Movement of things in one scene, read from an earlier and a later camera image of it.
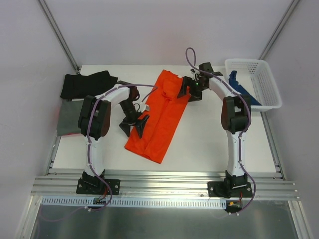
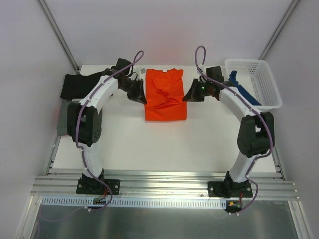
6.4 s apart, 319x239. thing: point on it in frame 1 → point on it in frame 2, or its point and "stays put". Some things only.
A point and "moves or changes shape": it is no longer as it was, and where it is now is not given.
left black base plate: (88, 186) stays put
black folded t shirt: (79, 86) stays put
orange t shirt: (165, 109) moves or changes shape
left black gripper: (134, 122) → (134, 87)
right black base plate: (228, 189) stays put
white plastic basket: (255, 75) stays put
